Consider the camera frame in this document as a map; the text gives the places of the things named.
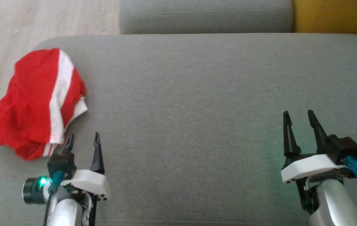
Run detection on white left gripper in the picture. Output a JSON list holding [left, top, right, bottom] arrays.
[[61, 132, 110, 201]]

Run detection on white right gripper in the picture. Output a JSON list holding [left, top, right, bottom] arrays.
[[281, 110, 344, 183]]

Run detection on red mesh shorts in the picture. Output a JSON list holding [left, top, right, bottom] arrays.
[[0, 48, 87, 148]]

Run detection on large grey sofa seat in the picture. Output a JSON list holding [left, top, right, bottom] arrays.
[[0, 33, 357, 226]]

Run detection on narrow grey sofa section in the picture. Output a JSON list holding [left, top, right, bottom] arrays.
[[119, 0, 294, 35]]

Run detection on black cable, blue plug, left arm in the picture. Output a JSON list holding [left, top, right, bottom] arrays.
[[43, 170, 65, 226]]

